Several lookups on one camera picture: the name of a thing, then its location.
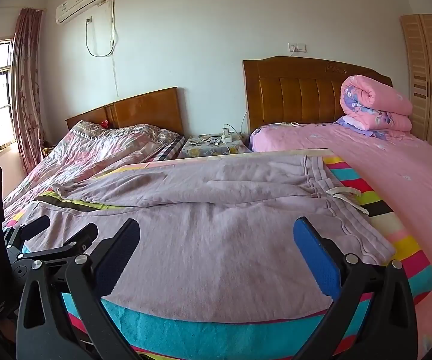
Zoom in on tall wooden headboard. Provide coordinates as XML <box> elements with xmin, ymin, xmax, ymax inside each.
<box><xmin>243</xmin><ymin>56</ymin><xmax>393</xmax><ymax>132</ymax></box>

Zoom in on air conditioner power cable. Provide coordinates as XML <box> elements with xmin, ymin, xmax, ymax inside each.
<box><xmin>84</xmin><ymin>0</ymin><xmax>119</xmax><ymax>98</ymax></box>

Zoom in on white wall air conditioner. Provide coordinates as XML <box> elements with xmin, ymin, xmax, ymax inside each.
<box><xmin>55</xmin><ymin>0</ymin><xmax>115</xmax><ymax>26</ymax></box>

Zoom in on pink bed sheet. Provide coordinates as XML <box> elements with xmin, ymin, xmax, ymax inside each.
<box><xmin>250</xmin><ymin>124</ymin><xmax>432</xmax><ymax>356</ymax></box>

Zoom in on rainbow striped blanket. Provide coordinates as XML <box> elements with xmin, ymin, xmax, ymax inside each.
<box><xmin>4</xmin><ymin>153</ymin><xmax>432</xmax><ymax>359</ymax></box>

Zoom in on rolled pink floral quilt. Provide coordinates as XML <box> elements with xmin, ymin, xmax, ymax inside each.
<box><xmin>336</xmin><ymin>75</ymin><xmax>413</xmax><ymax>140</ymax></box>

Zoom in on low wooden headboard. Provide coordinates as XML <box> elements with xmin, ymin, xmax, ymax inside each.
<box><xmin>65</xmin><ymin>87</ymin><xmax>184</xmax><ymax>135</ymax></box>

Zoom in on lilac sweat pants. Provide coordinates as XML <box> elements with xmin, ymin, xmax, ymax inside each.
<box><xmin>21</xmin><ymin>154</ymin><xmax>395</xmax><ymax>323</ymax></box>

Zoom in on white power strip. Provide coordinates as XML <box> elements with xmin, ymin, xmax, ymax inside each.
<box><xmin>222</xmin><ymin>127</ymin><xmax>233</xmax><ymax>144</ymax></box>

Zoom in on pink floral curtain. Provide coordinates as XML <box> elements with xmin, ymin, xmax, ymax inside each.
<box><xmin>10</xmin><ymin>8</ymin><xmax>44</xmax><ymax>174</ymax></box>

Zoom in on floral pink comforter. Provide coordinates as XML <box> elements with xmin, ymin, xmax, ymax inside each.
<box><xmin>3</xmin><ymin>120</ymin><xmax>185</xmax><ymax>221</ymax></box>

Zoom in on nightstand with floral cover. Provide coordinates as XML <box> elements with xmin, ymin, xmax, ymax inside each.
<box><xmin>178</xmin><ymin>133</ymin><xmax>251</xmax><ymax>159</ymax></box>

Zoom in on white wall socket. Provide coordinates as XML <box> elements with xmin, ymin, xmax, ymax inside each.
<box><xmin>288</xmin><ymin>43</ymin><xmax>307</xmax><ymax>53</ymax></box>

